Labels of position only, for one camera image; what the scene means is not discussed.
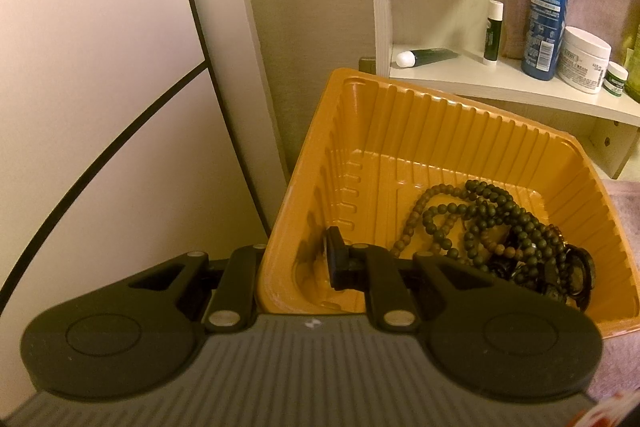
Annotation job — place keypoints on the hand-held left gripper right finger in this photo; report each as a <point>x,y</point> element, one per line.
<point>342,264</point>

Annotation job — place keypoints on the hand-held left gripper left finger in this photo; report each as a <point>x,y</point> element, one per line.
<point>245,272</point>

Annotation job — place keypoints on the orange ribbed plastic tray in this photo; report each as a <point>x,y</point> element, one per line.
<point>425,132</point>

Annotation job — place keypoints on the round black compact mirror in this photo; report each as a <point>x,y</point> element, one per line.
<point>575,274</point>

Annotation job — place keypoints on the cream wooden shelf unit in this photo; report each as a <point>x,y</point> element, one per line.
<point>465,74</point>

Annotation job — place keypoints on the small dark green tube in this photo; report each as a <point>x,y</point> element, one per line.
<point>432,55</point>

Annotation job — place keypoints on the white-capped lip balm stick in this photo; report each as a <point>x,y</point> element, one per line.
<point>493,34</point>

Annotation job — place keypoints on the pink fluffy mat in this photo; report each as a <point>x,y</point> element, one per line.
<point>625,202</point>

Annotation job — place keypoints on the blue spray bottle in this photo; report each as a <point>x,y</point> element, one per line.
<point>544,27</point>

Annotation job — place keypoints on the white cream jar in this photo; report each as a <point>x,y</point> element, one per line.
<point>582,59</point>

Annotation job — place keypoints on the small green-label jar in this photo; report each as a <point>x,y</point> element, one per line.
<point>615,79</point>

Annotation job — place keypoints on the green liquid bottle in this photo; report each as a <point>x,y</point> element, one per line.
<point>634,67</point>

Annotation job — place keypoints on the olive wall socket plate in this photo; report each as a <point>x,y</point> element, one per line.
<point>367,64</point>

